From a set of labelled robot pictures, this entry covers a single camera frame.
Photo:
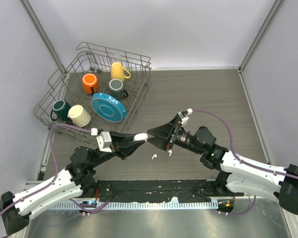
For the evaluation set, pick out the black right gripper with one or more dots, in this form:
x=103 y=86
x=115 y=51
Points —
x=166 y=131

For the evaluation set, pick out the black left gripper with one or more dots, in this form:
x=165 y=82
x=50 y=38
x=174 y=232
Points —
x=122 y=145

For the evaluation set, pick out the white earbud charging case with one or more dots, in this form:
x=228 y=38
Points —
x=140 y=137

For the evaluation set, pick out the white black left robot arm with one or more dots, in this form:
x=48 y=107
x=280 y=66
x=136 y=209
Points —
x=75 y=180

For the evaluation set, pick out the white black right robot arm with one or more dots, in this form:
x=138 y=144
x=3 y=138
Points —
x=237 y=174

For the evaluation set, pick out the blue plate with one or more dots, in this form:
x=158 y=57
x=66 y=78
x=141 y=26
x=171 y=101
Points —
x=108 y=108

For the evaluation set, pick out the cream ribbed mug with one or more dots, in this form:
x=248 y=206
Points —
x=79 y=116

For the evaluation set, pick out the grey mug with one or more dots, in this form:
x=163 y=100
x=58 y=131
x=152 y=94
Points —
x=117 y=90

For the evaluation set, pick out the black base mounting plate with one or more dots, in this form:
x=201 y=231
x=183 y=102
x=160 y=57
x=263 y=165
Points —
x=159 y=191

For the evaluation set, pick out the orange mug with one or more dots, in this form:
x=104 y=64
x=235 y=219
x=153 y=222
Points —
x=90 y=83

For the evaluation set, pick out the yellow mug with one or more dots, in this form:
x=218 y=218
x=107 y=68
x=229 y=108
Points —
x=118 y=71

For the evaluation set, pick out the dark green mug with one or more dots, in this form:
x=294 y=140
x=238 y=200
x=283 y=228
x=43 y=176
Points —
x=60 y=110

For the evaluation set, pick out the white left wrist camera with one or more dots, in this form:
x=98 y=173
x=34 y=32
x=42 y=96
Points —
x=104 y=142

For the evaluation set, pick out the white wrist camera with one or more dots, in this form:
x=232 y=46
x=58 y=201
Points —
x=104 y=142
x=184 y=116

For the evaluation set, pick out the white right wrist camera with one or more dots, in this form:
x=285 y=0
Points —
x=184 y=116

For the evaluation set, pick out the grey wire dish rack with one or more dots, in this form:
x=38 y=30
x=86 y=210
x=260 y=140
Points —
x=66 y=84

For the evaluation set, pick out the white slotted cable duct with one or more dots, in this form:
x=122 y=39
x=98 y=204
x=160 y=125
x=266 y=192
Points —
x=172 y=205

